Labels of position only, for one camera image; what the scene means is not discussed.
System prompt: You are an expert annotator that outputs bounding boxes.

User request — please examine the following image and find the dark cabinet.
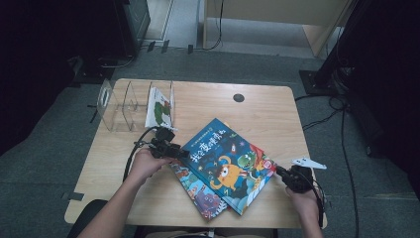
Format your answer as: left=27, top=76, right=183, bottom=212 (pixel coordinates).
left=113, top=0, right=152, bottom=58

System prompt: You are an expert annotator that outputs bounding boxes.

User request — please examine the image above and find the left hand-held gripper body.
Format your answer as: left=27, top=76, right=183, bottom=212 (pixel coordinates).
left=148, top=126, right=182, bottom=160

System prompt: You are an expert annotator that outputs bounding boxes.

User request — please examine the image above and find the person's lap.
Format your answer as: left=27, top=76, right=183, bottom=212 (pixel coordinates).
left=142, top=227, right=275, bottom=238

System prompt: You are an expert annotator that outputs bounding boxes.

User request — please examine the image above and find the dark blue picture book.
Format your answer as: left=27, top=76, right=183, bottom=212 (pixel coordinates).
left=179, top=117, right=277, bottom=216

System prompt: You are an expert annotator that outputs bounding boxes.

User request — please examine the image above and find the light wooden cabinet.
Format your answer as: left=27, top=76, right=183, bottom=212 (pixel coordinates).
left=202, top=0, right=360, bottom=59

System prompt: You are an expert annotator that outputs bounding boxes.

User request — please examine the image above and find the long black floor cable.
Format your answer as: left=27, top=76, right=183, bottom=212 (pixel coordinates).
left=340, top=107, right=361, bottom=238

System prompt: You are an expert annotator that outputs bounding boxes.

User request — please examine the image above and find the black chair armrest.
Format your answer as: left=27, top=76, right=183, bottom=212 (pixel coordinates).
left=67, top=198, right=108, bottom=238

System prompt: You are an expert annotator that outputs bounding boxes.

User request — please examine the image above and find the black metal stand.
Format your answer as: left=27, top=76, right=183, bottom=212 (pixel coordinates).
left=298, top=0, right=365, bottom=97

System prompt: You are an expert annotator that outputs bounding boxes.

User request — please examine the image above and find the person's right hand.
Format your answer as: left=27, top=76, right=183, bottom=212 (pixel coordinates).
left=284, top=187, right=320, bottom=216

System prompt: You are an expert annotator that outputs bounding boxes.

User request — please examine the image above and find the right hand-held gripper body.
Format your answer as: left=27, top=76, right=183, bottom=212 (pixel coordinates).
left=283, top=157, right=328, bottom=194

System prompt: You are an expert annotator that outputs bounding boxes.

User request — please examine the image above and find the clear acrylic book rack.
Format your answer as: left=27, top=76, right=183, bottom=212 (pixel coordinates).
left=97, top=78, right=176, bottom=133

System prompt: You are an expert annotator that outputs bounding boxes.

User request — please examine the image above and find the light blue monsters picture book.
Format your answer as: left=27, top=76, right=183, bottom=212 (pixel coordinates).
left=169, top=160, right=229, bottom=222

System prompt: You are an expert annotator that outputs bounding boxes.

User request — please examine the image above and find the grey tape strip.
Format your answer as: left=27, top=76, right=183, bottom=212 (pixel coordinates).
left=61, top=191, right=85, bottom=202

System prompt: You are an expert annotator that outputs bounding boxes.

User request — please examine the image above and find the white caterpillar picture book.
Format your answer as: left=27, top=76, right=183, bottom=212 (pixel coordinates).
left=144, top=86, right=177, bottom=132

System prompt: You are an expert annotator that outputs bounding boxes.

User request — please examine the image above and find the black hanging cable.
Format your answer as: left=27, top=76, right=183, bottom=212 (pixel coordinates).
left=201, top=0, right=225, bottom=52

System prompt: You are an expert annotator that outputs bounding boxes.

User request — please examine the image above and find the person's left hand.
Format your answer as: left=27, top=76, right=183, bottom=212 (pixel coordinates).
left=128, top=148, right=173, bottom=182

